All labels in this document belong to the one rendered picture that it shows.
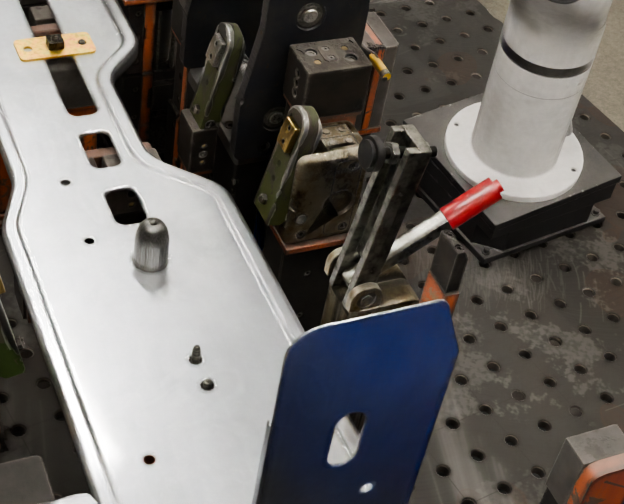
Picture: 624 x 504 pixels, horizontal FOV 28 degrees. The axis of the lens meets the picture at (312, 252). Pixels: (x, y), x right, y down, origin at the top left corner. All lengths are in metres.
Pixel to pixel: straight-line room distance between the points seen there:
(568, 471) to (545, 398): 0.70
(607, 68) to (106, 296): 2.46
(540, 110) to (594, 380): 0.34
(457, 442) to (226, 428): 0.48
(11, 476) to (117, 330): 0.16
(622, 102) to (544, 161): 1.67
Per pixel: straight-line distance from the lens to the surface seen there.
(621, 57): 3.51
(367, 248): 1.04
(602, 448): 0.84
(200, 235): 1.20
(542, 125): 1.63
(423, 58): 2.02
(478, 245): 1.69
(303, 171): 1.20
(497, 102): 1.63
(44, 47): 1.41
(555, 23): 1.50
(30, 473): 1.04
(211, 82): 1.31
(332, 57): 1.24
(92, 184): 1.24
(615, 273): 1.74
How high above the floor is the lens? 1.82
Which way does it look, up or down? 43 degrees down
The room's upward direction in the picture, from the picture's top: 11 degrees clockwise
